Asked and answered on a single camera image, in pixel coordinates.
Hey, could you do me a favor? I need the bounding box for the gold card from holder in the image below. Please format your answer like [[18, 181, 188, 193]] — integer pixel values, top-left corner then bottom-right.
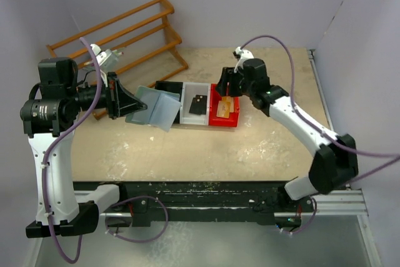
[[216, 101, 230, 119]]

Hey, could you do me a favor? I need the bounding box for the green card holder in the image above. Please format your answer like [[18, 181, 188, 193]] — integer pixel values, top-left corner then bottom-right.
[[125, 86, 181, 132]]

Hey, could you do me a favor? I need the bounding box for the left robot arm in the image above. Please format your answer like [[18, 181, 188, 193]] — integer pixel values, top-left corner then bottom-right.
[[20, 58, 147, 238]]

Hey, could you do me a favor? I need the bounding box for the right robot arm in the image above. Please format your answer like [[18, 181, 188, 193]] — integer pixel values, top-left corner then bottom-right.
[[216, 58, 359, 201]]

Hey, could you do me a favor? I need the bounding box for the orange credit card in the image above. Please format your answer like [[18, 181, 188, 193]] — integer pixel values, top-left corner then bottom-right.
[[222, 96, 234, 113]]

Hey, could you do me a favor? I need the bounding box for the black credit card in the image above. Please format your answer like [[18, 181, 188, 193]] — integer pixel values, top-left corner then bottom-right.
[[195, 94, 207, 102], [189, 98, 207, 115]]

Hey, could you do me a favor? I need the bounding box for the red plastic bin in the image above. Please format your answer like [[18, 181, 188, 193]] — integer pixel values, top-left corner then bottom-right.
[[208, 84, 240, 128]]

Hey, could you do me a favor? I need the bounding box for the white plastic bin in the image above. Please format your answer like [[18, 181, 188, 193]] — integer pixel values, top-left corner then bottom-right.
[[179, 82, 211, 126]]

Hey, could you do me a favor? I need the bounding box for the wooden rack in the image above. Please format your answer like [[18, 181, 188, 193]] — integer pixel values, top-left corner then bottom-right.
[[46, 0, 189, 121]]

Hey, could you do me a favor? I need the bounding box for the black plastic bin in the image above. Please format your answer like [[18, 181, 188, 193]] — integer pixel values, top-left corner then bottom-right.
[[154, 80, 184, 124]]

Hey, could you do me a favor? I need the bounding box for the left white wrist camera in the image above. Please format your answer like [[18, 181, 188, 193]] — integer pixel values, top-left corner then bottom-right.
[[91, 44, 123, 71]]

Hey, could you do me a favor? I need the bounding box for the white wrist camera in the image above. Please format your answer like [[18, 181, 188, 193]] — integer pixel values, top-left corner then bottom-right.
[[91, 44, 123, 71], [233, 46, 254, 73]]

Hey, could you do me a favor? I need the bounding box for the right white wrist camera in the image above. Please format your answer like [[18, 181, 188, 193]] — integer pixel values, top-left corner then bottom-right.
[[233, 46, 254, 73]]

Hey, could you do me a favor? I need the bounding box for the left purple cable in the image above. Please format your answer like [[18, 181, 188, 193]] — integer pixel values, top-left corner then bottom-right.
[[42, 37, 104, 264]]

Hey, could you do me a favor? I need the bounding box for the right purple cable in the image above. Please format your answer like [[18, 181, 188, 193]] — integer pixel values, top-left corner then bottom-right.
[[236, 34, 400, 236]]

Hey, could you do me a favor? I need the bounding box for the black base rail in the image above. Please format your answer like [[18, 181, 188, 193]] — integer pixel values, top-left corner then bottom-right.
[[102, 181, 314, 227]]

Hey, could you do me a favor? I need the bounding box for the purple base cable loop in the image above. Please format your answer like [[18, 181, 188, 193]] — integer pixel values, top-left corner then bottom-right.
[[104, 196, 169, 244]]

